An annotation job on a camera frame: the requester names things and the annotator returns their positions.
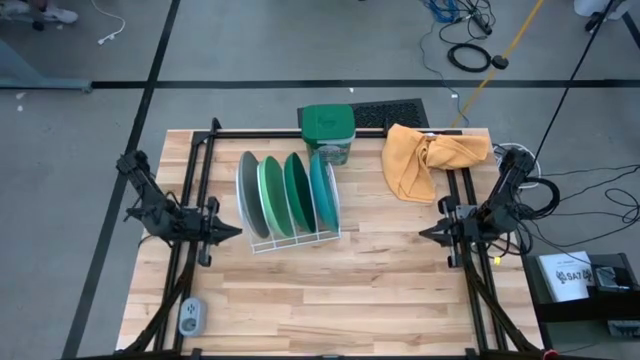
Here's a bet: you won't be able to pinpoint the green Cascade detergent tub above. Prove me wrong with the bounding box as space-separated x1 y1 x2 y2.
301 103 357 167

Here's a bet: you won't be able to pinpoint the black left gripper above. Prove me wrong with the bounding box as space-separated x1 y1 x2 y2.
192 196 244 268

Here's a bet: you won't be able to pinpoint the white floor cable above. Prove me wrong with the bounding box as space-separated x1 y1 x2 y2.
89 0 127 47

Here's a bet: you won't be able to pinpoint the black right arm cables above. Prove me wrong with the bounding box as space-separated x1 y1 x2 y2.
514 164 640 254

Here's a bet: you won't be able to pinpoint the black coiled cable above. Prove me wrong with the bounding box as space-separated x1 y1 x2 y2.
446 42 494 74

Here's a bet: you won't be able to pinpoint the yellow hanging cable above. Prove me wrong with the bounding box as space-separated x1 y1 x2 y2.
451 0 547 129

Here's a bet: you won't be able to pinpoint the dark green plate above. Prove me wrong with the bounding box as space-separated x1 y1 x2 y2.
283 151 318 235

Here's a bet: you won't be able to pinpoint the white wire dish rack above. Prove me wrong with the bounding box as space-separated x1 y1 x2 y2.
234 149 344 255

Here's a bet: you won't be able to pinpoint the black metal table frame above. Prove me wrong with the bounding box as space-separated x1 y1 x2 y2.
113 117 547 360

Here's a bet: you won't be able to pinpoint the blue cable bundle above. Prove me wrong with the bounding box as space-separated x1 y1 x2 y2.
422 0 461 25

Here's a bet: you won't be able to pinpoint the person's shoes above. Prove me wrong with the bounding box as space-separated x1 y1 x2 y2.
0 0 80 31

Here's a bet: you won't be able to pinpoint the white printed booklet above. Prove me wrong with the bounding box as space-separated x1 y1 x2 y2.
537 250 597 304

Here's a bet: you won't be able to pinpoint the black side stand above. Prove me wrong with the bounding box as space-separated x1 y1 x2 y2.
523 252 640 351

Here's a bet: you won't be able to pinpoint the teal plate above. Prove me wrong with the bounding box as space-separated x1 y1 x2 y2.
308 151 341 234

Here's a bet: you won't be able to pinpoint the black floor mat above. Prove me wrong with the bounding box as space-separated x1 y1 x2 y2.
297 98 431 130

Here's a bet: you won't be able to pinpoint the yellow cloth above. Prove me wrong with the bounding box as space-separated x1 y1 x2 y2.
381 123 491 205

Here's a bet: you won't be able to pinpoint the grey plate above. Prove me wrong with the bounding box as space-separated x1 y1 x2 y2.
235 150 272 240

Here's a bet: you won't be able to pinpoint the grey power adapter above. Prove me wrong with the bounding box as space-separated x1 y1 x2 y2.
178 296 208 338

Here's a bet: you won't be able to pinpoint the white coiled cable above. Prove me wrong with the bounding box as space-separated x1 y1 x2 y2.
491 142 540 190

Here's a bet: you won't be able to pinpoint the thick black hanging cable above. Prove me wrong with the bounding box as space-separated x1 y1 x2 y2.
532 0 616 162

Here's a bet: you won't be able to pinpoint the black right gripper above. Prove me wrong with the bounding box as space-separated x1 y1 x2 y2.
418 194 480 270

